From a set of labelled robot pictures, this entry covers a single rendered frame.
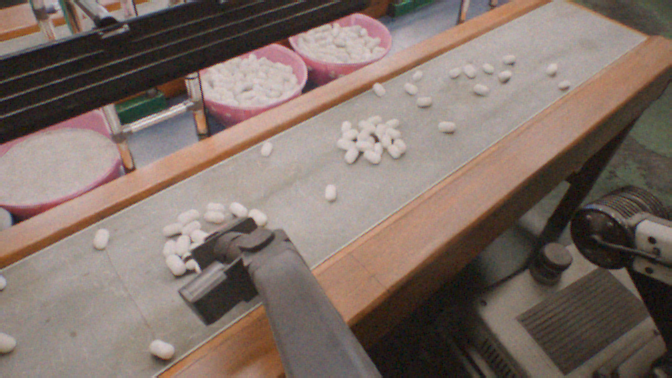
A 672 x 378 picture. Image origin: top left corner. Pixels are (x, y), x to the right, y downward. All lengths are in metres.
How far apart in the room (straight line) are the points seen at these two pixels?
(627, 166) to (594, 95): 1.21
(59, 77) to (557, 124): 0.94
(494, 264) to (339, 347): 1.50
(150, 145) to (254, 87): 0.26
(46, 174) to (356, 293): 0.62
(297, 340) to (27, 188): 0.74
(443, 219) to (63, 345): 0.61
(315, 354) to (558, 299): 0.91
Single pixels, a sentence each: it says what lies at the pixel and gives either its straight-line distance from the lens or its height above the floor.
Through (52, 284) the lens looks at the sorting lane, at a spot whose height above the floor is 0.74.
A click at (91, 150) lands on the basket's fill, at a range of 1.05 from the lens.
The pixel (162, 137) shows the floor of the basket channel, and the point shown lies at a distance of 1.12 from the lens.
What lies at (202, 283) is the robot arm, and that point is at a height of 0.89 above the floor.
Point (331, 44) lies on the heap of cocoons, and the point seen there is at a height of 0.74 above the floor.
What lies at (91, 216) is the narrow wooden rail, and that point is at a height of 0.76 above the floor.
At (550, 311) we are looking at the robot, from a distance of 1.16.
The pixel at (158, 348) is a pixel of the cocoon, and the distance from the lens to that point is 0.72.
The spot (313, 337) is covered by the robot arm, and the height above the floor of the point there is 1.07.
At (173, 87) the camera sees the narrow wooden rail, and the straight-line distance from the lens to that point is 1.22.
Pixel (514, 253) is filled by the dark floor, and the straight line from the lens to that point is 1.86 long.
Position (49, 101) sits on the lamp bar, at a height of 1.07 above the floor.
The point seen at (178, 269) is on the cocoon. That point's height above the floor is 0.76.
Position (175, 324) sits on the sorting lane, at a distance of 0.75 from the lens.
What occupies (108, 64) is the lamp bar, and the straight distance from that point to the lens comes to 0.60.
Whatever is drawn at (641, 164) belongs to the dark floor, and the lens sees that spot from 2.52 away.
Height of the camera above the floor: 1.39
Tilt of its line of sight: 47 degrees down
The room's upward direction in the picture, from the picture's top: 6 degrees clockwise
